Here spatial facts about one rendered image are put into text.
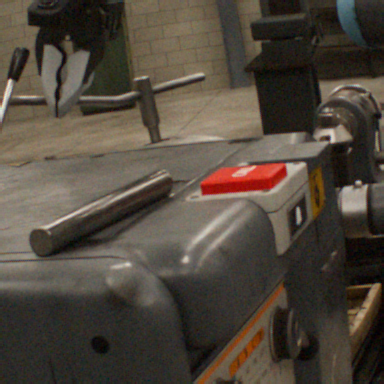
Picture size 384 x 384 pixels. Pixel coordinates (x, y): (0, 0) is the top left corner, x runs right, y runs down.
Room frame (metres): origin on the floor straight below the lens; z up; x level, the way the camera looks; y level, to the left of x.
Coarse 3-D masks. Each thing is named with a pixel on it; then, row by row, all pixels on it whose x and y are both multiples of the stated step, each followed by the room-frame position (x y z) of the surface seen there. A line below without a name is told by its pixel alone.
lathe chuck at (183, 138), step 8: (168, 136) 1.52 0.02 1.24; (176, 136) 1.50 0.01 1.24; (184, 136) 1.49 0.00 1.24; (192, 136) 1.49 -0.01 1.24; (200, 136) 1.49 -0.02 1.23; (208, 136) 1.49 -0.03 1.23; (144, 144) 1.49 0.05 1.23; (152, 144) 1.46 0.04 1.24; (160, 144) 1.44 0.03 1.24; (168, 144) 1.43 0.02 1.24
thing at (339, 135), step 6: (342, 126) 2.02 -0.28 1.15; (318, 132) 2.01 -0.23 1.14; (324, 132) 2.00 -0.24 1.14; (330, 132) 2.00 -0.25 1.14; (336, 132) 2.00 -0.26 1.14; (342, 132) 2.00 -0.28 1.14; (348, 132) 2.02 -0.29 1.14; (318, 138) 2.01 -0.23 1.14; (336, 138) 1.99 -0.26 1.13; (342, 138) 2.00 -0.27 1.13; (348, 138) 2.00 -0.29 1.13; (336, 144) 1.99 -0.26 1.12; (342, 144) 1.99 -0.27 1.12
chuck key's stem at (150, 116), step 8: (136, 80) 1.47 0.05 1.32; (144, 80) 1.47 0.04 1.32; (136, 88) 1.47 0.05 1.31; (144, 88) 1.47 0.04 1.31; (144, 96) 1.47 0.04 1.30; (152, 96) 1.47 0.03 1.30; (144, 104) 1.47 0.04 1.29; (152, 104) 1.47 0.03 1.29; (144, 112) 1.47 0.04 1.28; (152, 112) 1.47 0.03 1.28; (144, 120) 1.47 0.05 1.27; (152, 120) 1.47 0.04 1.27; (160, 120) 1.48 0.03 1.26; (152, 128) 1.47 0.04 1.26; (152, 136) 1.47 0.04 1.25; (160, 136) 1.47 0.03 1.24
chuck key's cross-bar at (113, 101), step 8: (176, 80) 1.51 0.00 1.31; (184, 80) 1.52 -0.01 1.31; (192, 80) 1.52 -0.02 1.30; (200, 80) 1.53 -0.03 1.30; (152, 88) 1.48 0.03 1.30; (160, 88) 1.49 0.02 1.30; (168, 88) 1.50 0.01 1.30; (176, 88) 1.51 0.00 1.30; (24, 96) 1.36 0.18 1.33; (32, 96) 1.37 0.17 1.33; (40, 96) 1.38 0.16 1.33; (88, 96) 1.42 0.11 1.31; (120, 96) 1.45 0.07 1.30; (128, 96) 1.46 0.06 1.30; (136, 96) 1.46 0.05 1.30; (0, 104) 1.34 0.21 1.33; (16, 104) 1.35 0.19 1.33; (24, 104) 1.36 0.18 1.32; (32, 104) 1.37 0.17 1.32; (40, 104) 1.38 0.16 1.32; (80, 104) 1.41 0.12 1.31; (88, 104) 1.42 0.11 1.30; (96, 104) 1.43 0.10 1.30; (104, 104) 1.43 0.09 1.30; (112, 104) 1.44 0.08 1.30; (120, 104) 1.45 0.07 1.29
